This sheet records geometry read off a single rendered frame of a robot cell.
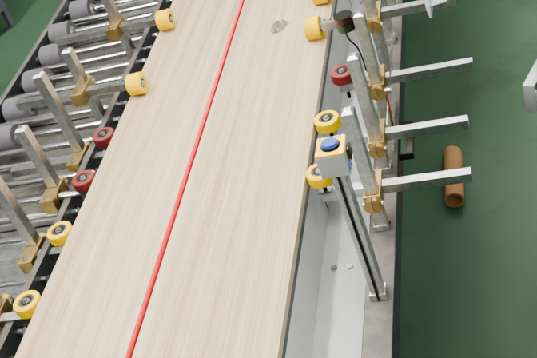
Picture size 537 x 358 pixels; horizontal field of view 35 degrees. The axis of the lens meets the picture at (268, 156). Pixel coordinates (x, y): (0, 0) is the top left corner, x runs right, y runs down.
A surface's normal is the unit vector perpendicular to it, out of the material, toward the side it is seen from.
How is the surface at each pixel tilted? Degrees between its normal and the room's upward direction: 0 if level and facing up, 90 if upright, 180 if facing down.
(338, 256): 0
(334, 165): 90
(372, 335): 0
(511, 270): 0
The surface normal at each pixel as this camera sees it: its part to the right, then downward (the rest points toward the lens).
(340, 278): -0.29, -0.76
